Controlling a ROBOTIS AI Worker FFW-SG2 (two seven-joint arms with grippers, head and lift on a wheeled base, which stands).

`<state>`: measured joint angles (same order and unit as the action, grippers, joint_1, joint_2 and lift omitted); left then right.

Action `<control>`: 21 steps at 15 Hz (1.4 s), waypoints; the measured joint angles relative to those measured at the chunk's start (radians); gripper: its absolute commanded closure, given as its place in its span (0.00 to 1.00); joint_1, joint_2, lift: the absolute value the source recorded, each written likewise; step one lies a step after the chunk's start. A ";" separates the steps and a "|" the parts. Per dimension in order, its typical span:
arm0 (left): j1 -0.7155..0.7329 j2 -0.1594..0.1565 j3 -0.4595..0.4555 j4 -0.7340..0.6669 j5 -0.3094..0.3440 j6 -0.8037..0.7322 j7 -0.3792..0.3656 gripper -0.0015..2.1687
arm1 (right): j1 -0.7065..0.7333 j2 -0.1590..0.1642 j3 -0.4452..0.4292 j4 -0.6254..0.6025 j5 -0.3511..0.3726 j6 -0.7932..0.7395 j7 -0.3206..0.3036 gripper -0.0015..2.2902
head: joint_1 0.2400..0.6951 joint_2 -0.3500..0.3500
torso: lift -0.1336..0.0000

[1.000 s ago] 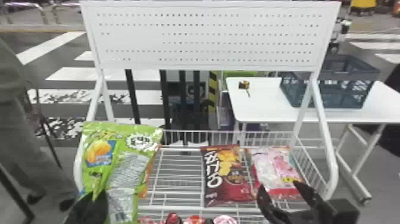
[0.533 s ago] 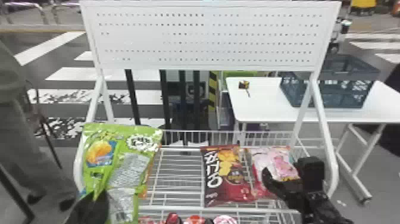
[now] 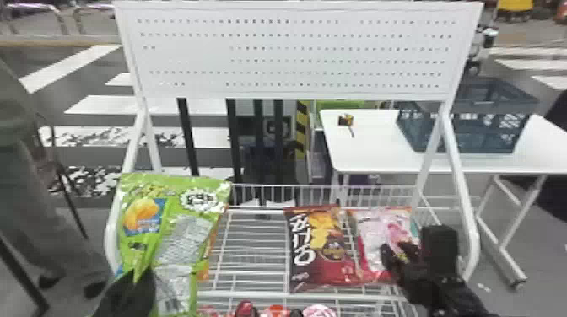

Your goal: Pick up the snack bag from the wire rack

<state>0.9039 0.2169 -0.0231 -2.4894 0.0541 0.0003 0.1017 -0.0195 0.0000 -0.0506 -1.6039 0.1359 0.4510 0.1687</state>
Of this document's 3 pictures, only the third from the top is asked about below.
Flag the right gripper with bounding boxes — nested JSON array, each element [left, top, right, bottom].
[[379, 240, 444, 308]]

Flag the green snack packet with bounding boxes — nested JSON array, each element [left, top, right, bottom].
[[115, 172, 233, 317]]

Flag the pink snack packet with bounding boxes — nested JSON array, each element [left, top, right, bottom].
[[347, 206, 420, 284]]

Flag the dark red snack packet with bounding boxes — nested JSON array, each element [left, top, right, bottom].
[[283, 205, 370, 293]]

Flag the white side table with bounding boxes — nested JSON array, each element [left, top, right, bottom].
[[319, 107, 567, 290]]

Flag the blue crate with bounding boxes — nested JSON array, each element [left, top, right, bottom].
[[396, 77, 540, 154]]

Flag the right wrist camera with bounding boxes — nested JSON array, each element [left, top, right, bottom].
[[419, 225, 461, 279]]

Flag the yellow black striped post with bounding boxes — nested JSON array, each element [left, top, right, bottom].
[[294, 99, 311, 161]]

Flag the white wire rack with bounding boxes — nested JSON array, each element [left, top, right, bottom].
[[103, 0, 485, 317]]

